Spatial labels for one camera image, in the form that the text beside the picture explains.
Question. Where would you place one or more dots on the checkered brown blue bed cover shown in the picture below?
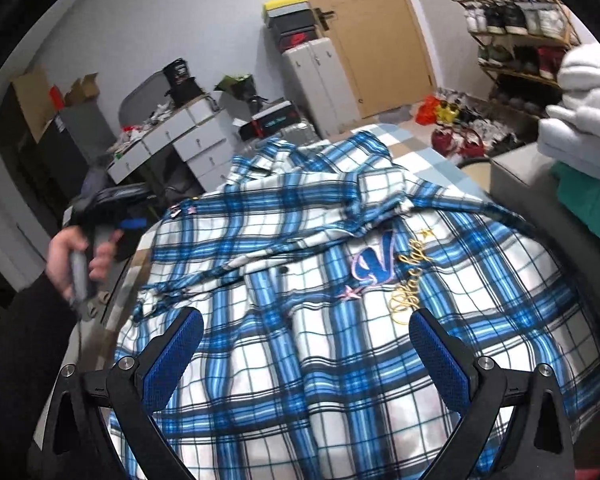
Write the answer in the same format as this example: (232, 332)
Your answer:
(416, 156)

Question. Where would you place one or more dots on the wooden door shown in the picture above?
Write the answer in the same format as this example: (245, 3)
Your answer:
(382, 51)

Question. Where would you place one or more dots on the white drawer desk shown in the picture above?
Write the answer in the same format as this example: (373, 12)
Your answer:
(200, 132)

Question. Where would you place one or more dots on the stack of white folded clothes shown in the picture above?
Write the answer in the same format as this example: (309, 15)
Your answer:
(570, 131)

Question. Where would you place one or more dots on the silver suitcase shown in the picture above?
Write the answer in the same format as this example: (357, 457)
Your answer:
(301, 133)

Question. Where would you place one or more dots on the person's left hand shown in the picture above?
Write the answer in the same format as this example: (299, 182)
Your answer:
(71, 240)

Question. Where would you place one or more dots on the stacked shoe boxes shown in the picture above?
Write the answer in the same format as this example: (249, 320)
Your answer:
(290, 23)

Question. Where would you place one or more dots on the black sleeved left forearm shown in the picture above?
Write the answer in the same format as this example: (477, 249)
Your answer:
(34, 336)

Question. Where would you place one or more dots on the blue white plaid shirt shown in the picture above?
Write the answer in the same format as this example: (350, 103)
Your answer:
(306, 265)

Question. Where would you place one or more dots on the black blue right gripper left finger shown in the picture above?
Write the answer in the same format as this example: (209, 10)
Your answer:
(76, 442)

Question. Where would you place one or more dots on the grey round chair back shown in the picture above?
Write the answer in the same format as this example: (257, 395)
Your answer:
(143, 101)

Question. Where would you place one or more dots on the white locker cabinet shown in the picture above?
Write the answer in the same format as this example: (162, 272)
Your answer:
(321, 85)

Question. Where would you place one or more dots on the grey storage box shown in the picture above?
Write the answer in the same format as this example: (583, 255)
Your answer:
(522, 181)

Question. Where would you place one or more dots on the wooden shoe rack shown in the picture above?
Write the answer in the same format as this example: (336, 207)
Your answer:
(521, 46)

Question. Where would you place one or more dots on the cardboard box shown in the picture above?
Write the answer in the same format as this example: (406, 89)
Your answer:
(33, 95)

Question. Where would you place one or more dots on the green folded garment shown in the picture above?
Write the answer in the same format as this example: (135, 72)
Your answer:
(580, 194)

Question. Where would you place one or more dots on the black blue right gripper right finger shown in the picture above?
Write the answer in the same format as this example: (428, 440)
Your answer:
(537, 444)

